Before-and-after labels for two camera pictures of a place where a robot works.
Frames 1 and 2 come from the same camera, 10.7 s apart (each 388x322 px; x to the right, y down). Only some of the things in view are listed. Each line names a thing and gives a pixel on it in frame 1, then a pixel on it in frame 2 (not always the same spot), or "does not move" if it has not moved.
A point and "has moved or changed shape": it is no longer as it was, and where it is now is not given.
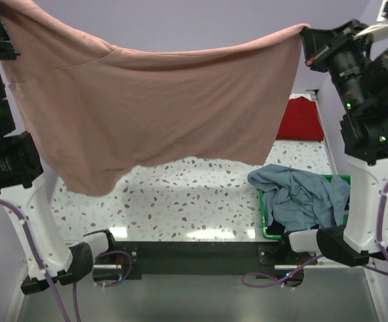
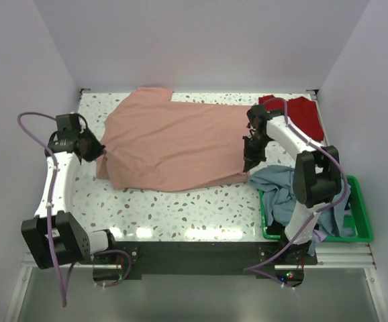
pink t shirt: (101, 107) has moved or changed shape
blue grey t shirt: (303, 199) does not move
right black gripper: (317, 43) → (252, 159)
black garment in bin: (276, 228) does not move
